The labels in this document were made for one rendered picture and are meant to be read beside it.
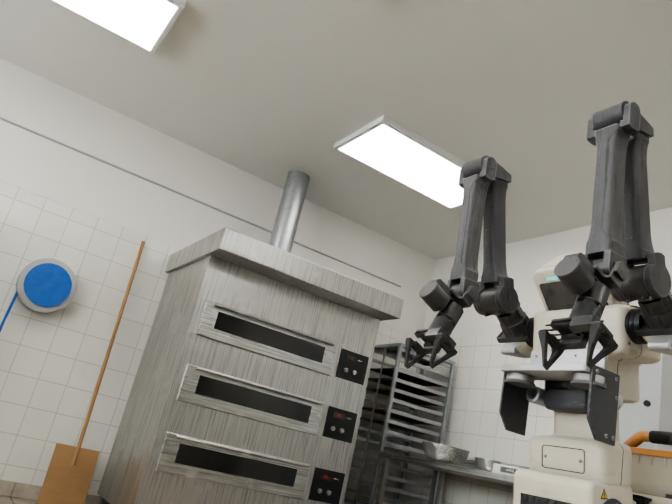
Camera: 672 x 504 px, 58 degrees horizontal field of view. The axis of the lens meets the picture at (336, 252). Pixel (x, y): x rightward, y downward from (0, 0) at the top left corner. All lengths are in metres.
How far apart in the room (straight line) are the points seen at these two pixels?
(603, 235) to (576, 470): 0.55
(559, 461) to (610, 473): 0.12
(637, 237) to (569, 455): 0.53
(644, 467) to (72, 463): 3.84
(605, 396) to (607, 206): 0.43
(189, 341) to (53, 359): 1.22
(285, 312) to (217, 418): 0.88
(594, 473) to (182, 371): 3.08
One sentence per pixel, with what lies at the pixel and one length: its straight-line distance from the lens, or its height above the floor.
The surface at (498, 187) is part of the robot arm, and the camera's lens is 1.84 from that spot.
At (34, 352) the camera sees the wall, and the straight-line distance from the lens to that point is 5.03.
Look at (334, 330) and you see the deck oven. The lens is 4.72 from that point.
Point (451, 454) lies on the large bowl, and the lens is 5.11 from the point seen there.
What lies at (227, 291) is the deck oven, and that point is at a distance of 4.34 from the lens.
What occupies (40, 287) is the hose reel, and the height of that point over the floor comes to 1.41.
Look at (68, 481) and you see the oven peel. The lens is 4.85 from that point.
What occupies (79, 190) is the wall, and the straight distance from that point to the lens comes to 5.25.
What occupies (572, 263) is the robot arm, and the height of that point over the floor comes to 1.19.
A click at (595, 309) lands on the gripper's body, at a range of 1.33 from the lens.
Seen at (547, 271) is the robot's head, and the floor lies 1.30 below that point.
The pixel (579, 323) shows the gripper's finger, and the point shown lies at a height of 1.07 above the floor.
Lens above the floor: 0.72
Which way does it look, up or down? 18 degrees up
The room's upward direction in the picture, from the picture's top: 13 degrees clockwise
